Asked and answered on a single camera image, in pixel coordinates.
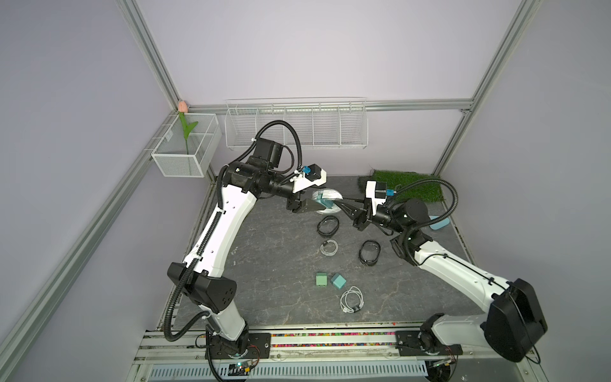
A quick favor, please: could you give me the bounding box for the teal charger cube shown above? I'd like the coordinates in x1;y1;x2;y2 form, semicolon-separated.
331;273;347;290
316;192;335;209

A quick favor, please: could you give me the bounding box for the artificial pink tulip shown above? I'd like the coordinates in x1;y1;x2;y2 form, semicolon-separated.
178;100;198;154

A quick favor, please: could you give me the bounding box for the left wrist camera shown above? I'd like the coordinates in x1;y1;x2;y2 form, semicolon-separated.
291;164;327;194

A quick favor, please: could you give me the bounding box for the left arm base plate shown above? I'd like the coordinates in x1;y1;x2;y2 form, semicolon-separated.
208;332;271;360

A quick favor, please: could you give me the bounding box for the white mesh box basket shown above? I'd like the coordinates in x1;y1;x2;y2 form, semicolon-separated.
151;112;222;178

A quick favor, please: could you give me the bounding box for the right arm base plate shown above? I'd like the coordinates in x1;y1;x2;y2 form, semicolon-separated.
396;329;463;357

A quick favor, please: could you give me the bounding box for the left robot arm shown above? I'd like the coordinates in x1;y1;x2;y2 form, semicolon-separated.
162;120;327;347

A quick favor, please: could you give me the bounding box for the white wire shelf basket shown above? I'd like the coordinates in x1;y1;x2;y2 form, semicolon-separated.
224;97;369;150

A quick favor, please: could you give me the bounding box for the green charger cube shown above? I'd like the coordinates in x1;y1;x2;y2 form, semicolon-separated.
315;272;328;287

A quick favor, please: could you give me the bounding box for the green artificial grass mat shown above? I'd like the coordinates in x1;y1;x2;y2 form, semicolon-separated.
358;170;444;203

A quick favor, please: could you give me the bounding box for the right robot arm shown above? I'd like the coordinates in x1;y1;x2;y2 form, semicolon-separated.
334;178;548;364

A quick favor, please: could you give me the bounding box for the teal garden trowel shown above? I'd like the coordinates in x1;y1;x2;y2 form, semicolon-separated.
429;217;451;231

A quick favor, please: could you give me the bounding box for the clear round pouch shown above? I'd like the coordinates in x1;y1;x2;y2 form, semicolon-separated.
312;189;343;215

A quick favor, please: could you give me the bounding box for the white coiled cable bottom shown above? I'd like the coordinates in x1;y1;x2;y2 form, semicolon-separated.
340;286;364;315

